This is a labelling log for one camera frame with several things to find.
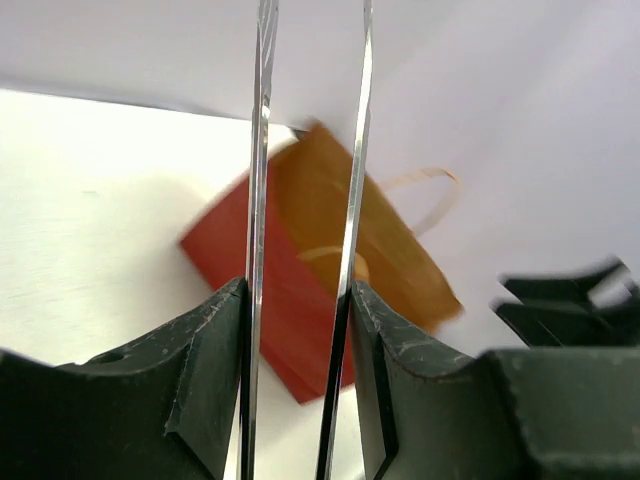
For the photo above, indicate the red and brown paper bag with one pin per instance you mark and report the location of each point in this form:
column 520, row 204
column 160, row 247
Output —
column 307, row 194

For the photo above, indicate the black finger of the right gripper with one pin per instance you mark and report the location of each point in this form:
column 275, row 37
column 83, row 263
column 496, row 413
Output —
column 557, row 311

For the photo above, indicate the stainless steel tongs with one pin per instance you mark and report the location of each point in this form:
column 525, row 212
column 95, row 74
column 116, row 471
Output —
column 267, row 24

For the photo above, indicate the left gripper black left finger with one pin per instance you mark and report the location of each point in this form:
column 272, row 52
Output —
column 158, row 407

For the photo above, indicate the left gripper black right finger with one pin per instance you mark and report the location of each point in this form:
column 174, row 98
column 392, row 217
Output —
column 428, row 411

